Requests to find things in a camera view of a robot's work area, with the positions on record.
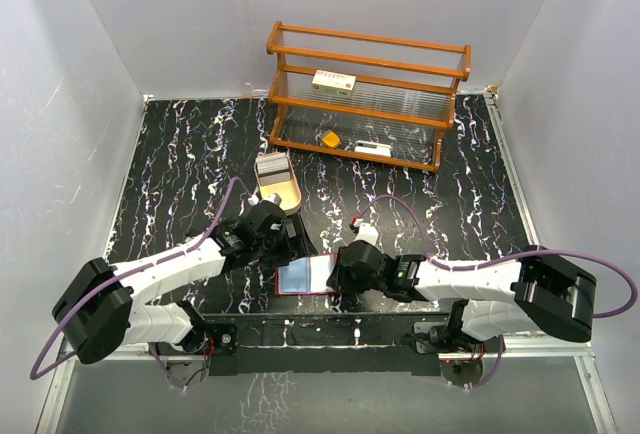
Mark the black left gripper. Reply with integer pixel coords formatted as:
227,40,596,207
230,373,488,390
253,213,316,270

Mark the red card holder wallet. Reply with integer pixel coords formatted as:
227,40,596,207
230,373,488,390
275,253,337,296

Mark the beige oval card tray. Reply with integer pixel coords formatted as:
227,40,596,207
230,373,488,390
254,156,302,215

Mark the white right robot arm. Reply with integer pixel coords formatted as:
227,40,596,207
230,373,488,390
327,240,597,352

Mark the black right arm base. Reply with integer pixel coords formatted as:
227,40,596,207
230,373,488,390
403,300,506,393

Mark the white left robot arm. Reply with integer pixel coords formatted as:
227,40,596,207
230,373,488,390
52,200,317,364

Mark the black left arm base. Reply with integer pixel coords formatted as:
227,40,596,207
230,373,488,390
147,301,238,395

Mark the beige grey stapler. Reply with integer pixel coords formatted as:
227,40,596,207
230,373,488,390
185,229,210,252

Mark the white stapler on shelf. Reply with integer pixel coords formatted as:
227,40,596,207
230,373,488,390
354,140,392,158

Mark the orange yellow small block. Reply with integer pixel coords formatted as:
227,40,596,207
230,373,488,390
320,130,341,149

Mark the orange wooden shelf rack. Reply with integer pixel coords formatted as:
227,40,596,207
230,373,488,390
266,21,472,173

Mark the white red medicine box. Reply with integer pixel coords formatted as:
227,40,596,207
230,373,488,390
311,70,357,97

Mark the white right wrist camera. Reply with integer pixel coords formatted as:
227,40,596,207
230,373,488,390
349,216,380,246

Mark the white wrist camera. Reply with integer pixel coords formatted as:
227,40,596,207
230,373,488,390
248,193,282,207
349,216,380,246

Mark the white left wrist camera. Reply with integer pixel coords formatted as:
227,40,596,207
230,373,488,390
248,193,282,207

